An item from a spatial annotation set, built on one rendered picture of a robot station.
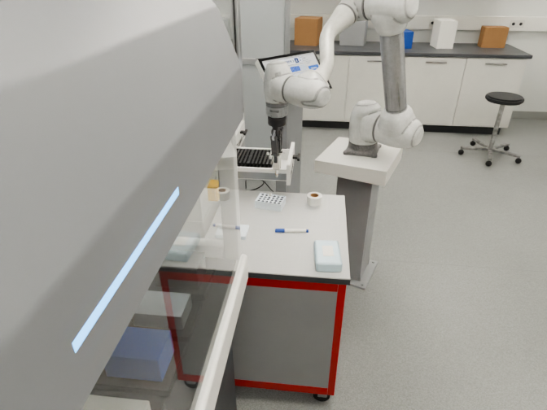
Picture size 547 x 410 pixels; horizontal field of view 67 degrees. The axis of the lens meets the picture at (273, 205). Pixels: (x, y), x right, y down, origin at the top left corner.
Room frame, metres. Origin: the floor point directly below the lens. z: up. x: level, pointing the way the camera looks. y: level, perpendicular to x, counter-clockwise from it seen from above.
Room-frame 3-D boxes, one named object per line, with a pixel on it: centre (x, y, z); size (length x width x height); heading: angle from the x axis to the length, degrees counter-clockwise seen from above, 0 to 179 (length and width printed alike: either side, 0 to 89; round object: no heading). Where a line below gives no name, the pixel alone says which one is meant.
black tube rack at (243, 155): (1.91, 0.11, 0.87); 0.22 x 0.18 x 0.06; 83
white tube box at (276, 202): (1.66, 0.01, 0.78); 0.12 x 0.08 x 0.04; 73
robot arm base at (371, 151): (2.15, -0.50, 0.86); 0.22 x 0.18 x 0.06; 159
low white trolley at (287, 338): (1.48, -0.02, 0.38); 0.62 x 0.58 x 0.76; 173
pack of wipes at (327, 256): (1.25, -0.20, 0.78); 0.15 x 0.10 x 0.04; 178
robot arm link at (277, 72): (1.63, -0.02, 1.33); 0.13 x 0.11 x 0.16; 45
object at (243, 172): (1.91, 0.12, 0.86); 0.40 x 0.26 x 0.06; 83
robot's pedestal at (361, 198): (2.13, -0.49, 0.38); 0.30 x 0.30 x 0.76; 63
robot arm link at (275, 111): (1.64, -0.01, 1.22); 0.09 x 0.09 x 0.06
